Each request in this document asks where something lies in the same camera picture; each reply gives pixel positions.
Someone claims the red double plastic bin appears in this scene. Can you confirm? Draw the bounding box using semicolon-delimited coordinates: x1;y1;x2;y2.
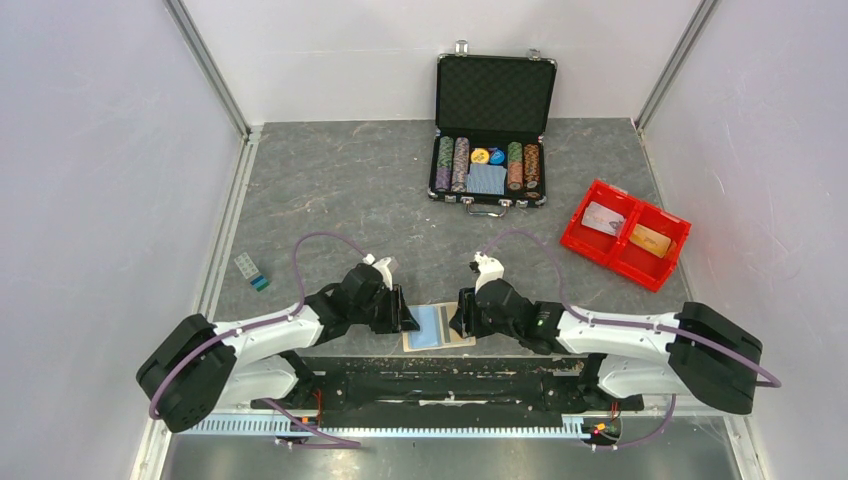
560;179;691;292

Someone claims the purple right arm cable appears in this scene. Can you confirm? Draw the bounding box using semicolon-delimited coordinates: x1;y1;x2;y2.
482;229;783;452

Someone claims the orange brown chip row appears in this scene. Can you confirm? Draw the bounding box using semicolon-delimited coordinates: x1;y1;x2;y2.
523;144;541;199

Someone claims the green purple chip row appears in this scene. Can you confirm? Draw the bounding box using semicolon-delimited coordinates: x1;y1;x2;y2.
435;136;454;192

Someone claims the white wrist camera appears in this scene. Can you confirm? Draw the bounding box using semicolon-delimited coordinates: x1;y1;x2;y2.
363;254;399;290
469;251;505;291

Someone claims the orange VIP card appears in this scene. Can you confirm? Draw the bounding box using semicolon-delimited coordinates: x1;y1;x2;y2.
629;224;677;258

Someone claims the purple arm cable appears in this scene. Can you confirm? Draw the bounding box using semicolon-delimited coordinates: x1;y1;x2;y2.
148;231;376;452
482;229;783;452

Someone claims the green orange chip row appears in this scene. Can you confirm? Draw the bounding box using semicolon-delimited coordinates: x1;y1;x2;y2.
506;142;524;191

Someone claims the beige leather card holder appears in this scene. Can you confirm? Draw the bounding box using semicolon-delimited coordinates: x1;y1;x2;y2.
402;302;476;353

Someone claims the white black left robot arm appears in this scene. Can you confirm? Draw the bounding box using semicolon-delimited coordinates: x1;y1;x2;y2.
136;258;420;433

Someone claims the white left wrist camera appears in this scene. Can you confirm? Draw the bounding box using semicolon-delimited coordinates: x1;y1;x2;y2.
363;254;399;290

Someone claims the black poker chip case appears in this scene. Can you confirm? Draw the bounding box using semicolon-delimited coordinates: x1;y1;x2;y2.
427;40;558;218

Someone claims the blue playing card deck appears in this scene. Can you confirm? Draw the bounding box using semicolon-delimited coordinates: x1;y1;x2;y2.
466;163;507;195

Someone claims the yellow dealer chip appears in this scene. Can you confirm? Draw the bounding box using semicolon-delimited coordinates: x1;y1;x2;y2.
470;148;491;164

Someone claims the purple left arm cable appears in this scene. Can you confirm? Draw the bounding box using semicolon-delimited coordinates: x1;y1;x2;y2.
148;231;376;452

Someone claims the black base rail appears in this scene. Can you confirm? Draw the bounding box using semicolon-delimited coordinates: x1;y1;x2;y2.
276;357;644;428

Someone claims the pink white chip row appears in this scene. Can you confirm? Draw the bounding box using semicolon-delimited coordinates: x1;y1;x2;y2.
451;137;470;192

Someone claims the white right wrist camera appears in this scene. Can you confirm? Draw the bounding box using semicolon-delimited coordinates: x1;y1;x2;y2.
469;251;505;291

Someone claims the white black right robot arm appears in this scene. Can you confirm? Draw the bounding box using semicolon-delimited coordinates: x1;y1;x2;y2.
449;279;763;415

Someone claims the blue dealer chip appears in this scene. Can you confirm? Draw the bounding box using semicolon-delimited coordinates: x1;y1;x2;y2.
489;148;506;165

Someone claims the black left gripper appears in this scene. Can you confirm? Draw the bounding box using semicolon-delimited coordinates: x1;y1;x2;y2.
350;284;420;334

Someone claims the white card in bin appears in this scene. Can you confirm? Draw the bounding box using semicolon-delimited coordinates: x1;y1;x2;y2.
580;201;626;237

